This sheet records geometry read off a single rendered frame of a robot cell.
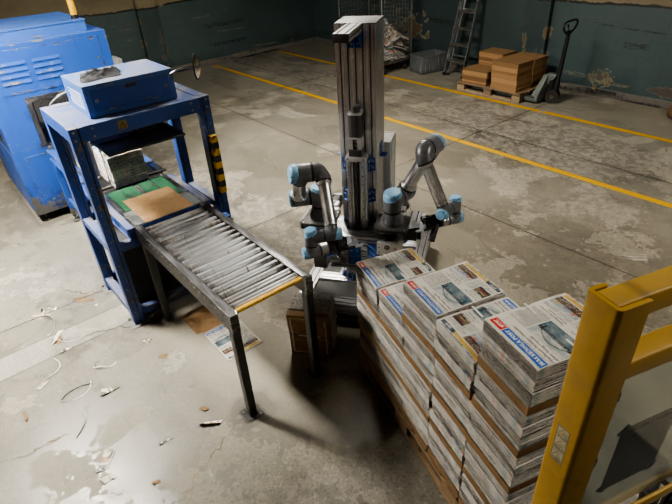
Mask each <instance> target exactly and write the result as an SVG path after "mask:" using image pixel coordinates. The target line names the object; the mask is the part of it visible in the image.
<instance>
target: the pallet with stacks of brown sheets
mask: <svg viewBox="0 0 672 504"><path fill-rule="evenodd" d="M516 52H517V51H516V50H509V49H502V48H495V47H491V48H488V49H485V50H481V51H479V64H474V65H471V66H468V67H465V68H463V74H462V80H459V81H457V90H461V91H465V92H469V93H474V94H478V95H483V96H487V97H492V98H496V99H500V100H505V101H509V102H514V103H518V104H519V103H522V102H523V96H524V95H526V94H532V93H533V91H534V90H535V88H536V87H537V85H538V83H539V82H540V80H541V79H542V77H543V76H544V74H545V75H546V65H547V60H548V58H549V57H548V55H544V54H537V53H530V52H524V51H522V52H519V53H516ZM467 85H469V86H476V87H481V88H483V92H480V91H475V90H471V89H467ZM494 90H495V91H499V92H504V93H509V94H511V98H507V97H503V96H498V95H494Z"/></svg>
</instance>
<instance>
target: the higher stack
mask: <svg viewBox="0 0 672 504"><path fill-rule="evenodd" d="M583 308H584V305H583V304H581V303H580V302H578V301H577V300H576V299H574V298H573V297H571V296H570V295H568V294H567V293H563V294H559V295H555V296H552V297H549V298H546V299H543V300H540V301H537V302H534V303H532V304H530V305H527V304H526V303H523V307H519V308H516V309H512V310H509V311H506V312H502V313H499V314H496V315H494V316H491V317H488V318H485V319H484V322H483V324H484V325H483V327H482V330H483V334H482V338H483V339H482V342H481V345H482V346H481V348H480V350H481V351H480V353H479V356H480V357H481V358H482V359H483V361H484V362H485V363H486V364H487V365H488V366H489V367H490V368H491V369H492V370H493V372H494V373H495V374H496V375H497V376H498V377H499V378H500V379H501V380H502V381H503V383H504V384H505V385H506V386H507V387H508V388H509V389H510V390H511V391H512V392H513V393H514V394H515V395H516V396H517V398H518V399H519V400H520V401H521V402H522V403H523V404H524V405H525V406H526V407H527V408H531V407H533V406H535V405H538V404H540V403H543V402H545V401H548V400H550V399H553V398H555V397H558V396H560V394H561V390H562V386H563V382H564V379H565V375H566V371H567V367H568V364H569V360H570V356H571V352H572V349H573V345H574V341H575V337H576V334H577V330H578V326H579V323H580V319H581V315H582V311H583ZM476 367H477V369H476V370H477V371H476V375H475V380H474V381H475V383H474V386H475V387H476V388H475V391H474V393H475V394H474V397H473V398H474V399H475V400H476V401H477V402H478V404H479V405H480V406H481V407H482V409H483V410H484V411H485V412H486V414H487V415H488V416H489V417H490V419H491V420H492V421H493V422H494V424H495V425H496V426H497V427H498V428H499V430H500V431H501V432H502V433H503V435H504V436H505V437H506V438H507V439H508V441H509V442H510V443H511V444H512V445H513V446H514V448H515V449H516V450H517V451H521V450H523V449H526V448H528V447H530V446H533V445H535V444H538V443H540V442H542V441H544V440H546V439H548V438H549V435H550V431H551V427H552V424H553V420H554V416H555V412H556V409H557V405H558V404H556V405H554V406H551V407H549V408H546V409H544V410H542V411H539V412H537V413H534V414H532V415H530V416H527V417H526V416H525V415H524V414H523V413H522V412H521V410H520V409H519V408H518V407H517V406H516V405H515V404H514V403H513V402H512V401H511V400H510V398H509V397H508V396H507V395H506V394H505V393H504V392H503V391H502V390H501V389H500V387H499V386H498V385H497V384H496V383H495V382H494V381H493V380H492V379H491V378H490V376H489V375H488V374H487V373H486V372H485V371H484V370H483V369H482V368H481V367H480V366H479V364H478V365H477V366H476ZM470 409H471V411H470V412H471V415H470V422H469V423H468V424H469V425H468V429H467V430H468V431H467V432H468V436H469V437H470V438H471V439H472V441H473V442H474V443H475V444H476V446H477V447H478V448H479V449H480V451H481V452H482V453H483V455H484V456H485V457H486V458H487V460H488V461H489V462H490V464H491V465H492V466H493V468H494V469H495V470H496V472H497V473H498V474H499V476H500V477H501V478H502V480H503V481H504V482H505V484H506V485H507V486H508V488H509V491H510V489H511V488H513V487H515V486H517V485H519V484H521V483H523V482H525V481H528V480H530V479H532V478H534V477H536V476H538V475H539V472H540V469H541V465H542V461H543V457H544V454H545V450H546V446H544V447H542V448H540V449H538V450H535V451H533V452H531V453H529V454H526V455H524V456H522V457H519V458H517V459H516V457H515V456H514V455H513V454H512V453H511V451H510V450H509V449H508V448H507V446H506V445H505V444H504V443H503V441H502V440H501V439H500V438H499V437H498V435H497V434H496V433H495V432H494V430H493V429H492V428H491V427H490V425H489V424H488V423H487V422H486V421H485V419H484V418H483V417H482V416H481V414H480V413H479V412H478V411H477V409H476V408H475V407H474V406H473V405H471V408H470ZM466 442H467V443H466V448H465V455H464V457H465V458H466V459H465V464H464V467H465V469H466V470H467V472H468V473H469V474H470V476H471V477H472V479H473V480H474V482H475V483H476V485H477V486H478V488H479V489H480V491H481V492H482V494H483V495H484V497H485V498H486V499H487V501H488V502H489V504H531V502H532V498H533V495H534V491H535V487H536V483H537V482H535V483H533V484H530V485H528V486H526V487H524V488H522V489H520V490H518V491H516V492H514V493H512V494H510V495H509V494H507V493H506V491H505V490H504V489H503V487H502V486H501V485H500V483H499V482H498V481H497V479H496V478H495V477H494V475H493V474H492V473H491V472H490V470H489V469H488V468H487V466H486V465H485V464H484V462H483V461H482V460H481V458H480V457H479V456H478V454H477V453H476V452H475V450H474V449H473V448H472V446H471V445H470V444H469V442H468V441H466ZM459 492H460V493H459V495H460V497H461V499H462V500H463V502H464V503H465V504H485V503H484V502H483V500H482V499H481V497H480V496H479V494H478V493H477V491H476V490H475V488H474V487H473V486H472V484H471V483H470V481H469V480H468V478H467V477H466V475H465V474H464V473H462V486H461V487H460V491H459Z"/></svg>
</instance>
